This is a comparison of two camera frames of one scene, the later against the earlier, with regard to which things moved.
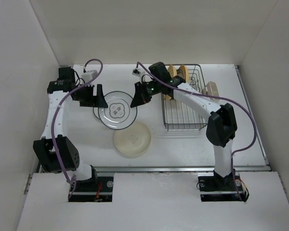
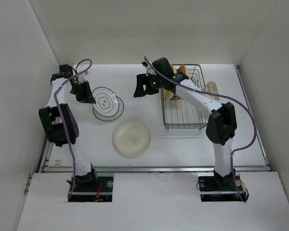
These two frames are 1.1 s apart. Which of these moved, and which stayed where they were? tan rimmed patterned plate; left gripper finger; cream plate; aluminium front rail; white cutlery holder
Moved: left gripper finger
Stayed: white cutlery holder; cream plate; tan rimmed patterned plate; aluminium front rail
